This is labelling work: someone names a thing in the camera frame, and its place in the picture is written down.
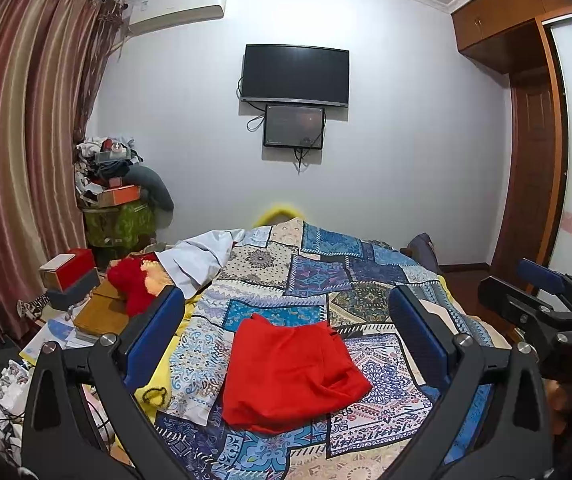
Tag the brown cardboard box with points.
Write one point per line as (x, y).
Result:
(98, 312)

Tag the dark grey box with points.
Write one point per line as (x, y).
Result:
(73, 292)

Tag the red and white box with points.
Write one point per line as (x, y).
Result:
(73, 265)

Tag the white air conditioner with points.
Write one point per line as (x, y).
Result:
(176, 7)

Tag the striped brown curtain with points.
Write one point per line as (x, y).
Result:
(26, 135)

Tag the orange box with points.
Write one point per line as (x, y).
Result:
(118, 195)

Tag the pile of clothes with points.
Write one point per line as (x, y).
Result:
(103, 160)

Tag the pile of white items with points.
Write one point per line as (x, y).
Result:
(8, 385)

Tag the black wall television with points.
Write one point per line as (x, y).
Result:
(296, 75)

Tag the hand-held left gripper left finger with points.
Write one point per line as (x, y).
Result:
(158, 335)

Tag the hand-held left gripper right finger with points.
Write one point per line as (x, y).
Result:
(418, 340)

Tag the red plush toy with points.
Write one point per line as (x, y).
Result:
(128, 280)

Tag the small black monitor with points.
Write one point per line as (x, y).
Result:
(293, 125)

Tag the beige quilt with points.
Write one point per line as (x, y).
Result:
(355, 462)

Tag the brown wooden door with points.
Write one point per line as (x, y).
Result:
(530, 160)

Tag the zebra striped item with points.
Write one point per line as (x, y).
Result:
(33, 305)

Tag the green patterned cloth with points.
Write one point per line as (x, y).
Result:
(121, 225)

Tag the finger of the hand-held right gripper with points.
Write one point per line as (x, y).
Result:
(540, 275)
(510, 305)

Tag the red zip jacket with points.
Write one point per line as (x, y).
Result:
(291, 375)

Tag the stack of papers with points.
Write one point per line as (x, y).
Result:
(56, 332)

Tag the yellow plush cushion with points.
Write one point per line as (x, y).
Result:
(278, 212)

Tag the white cloth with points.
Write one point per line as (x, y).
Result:
(196, 260)

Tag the blue patchwork blanket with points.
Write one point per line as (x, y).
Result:
(316, 270)

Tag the yellow bed sheet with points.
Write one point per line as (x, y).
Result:
(166, 360)

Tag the wooden wardrobe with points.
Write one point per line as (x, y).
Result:
(500, 20)

